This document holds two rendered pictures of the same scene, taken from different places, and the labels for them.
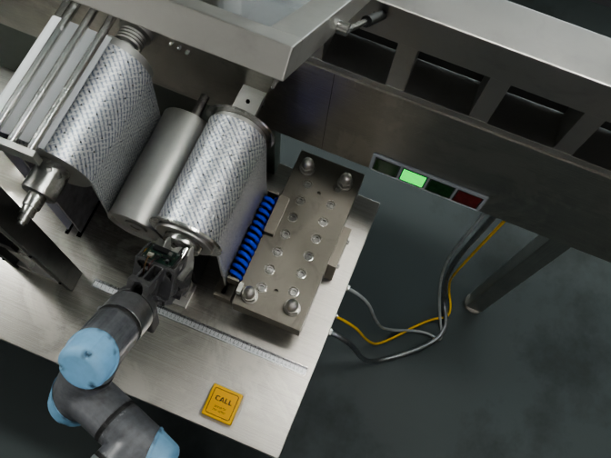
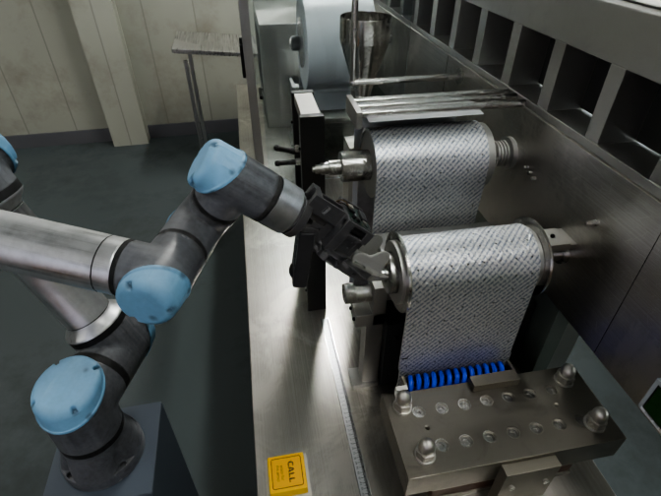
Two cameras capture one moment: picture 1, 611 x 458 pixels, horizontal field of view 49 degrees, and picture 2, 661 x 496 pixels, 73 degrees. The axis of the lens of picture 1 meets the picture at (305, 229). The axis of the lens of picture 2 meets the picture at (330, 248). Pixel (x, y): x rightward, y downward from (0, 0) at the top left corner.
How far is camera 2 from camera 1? 74 cm
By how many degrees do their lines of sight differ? 47
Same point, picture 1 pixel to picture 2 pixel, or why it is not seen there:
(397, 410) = not seen: outside the picture
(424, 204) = not seen: outside the picture
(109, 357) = (223, 165)
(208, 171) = (463, 236)
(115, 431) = (163, 237)
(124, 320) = (270, 178)
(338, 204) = (568, 432)
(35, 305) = (282, 298)
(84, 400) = (184, 210)
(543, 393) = not seen: outside the picture
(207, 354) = (326, 432)
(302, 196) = (535, 393)
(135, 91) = (467, 161)
